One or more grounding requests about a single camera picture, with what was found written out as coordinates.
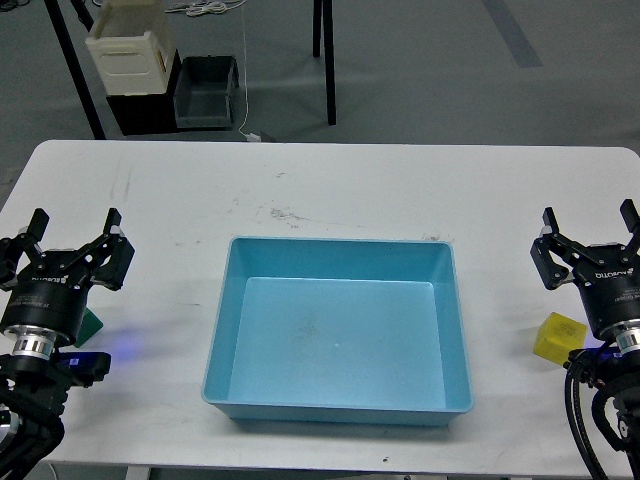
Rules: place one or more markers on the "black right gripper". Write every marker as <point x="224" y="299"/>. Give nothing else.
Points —
<point x="607" y="276"/>

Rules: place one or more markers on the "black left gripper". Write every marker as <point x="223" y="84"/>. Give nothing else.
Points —
<point x="50" y="293"/>

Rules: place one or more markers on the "green block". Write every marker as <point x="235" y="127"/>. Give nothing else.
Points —
<point x="90" y="326"/>

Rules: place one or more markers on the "yellow block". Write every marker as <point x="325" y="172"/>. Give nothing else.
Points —
<point x="557" y="336"/>

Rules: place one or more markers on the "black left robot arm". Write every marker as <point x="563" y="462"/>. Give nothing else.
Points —
<point x="36" y="377"/>

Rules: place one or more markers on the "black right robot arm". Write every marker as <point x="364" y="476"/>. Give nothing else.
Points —
<point x="612" y="370"/>

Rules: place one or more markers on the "light blue plastic box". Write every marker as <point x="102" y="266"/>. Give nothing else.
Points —
<point x="345" y="331"/>

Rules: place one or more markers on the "black table legs center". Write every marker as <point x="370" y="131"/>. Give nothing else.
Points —
<point x="323" y="43"/>

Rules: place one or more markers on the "black plastic crate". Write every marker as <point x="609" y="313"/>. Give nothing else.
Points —
<point x="147" y="114"/>

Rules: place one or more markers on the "grey plastic bin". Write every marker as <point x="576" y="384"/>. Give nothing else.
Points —
<point x="204" y="97"/>

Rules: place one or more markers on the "cream plastic crate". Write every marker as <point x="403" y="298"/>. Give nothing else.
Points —
<point x="132" y="47"/>

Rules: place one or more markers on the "white power plug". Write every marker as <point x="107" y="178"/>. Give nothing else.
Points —
<point x="252" y="136"/>

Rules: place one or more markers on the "black table leg left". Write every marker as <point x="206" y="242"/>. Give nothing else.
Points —
<point x="69" y="53"/>

